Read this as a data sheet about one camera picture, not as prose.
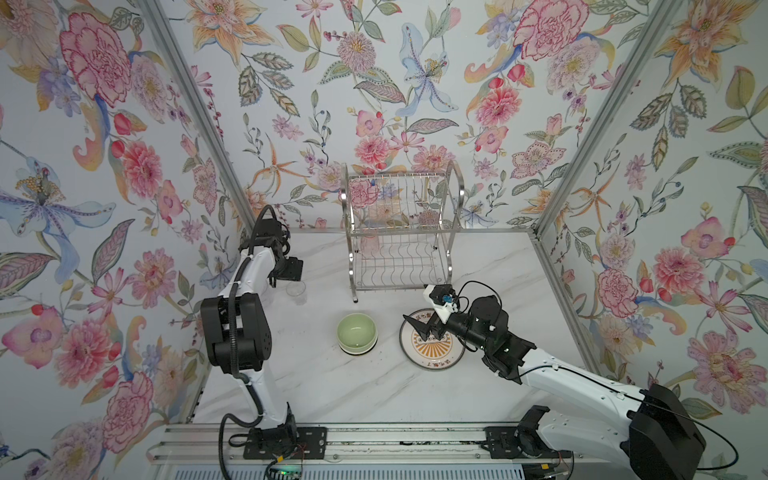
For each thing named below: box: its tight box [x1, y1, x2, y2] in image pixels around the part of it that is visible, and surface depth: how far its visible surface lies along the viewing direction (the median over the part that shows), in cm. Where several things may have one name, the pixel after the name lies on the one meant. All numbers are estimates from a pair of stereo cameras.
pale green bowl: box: [336, 312, 379, 356], surface depth 88 cm
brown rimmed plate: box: [399, 308, 465, 370], surface depth 90 cm
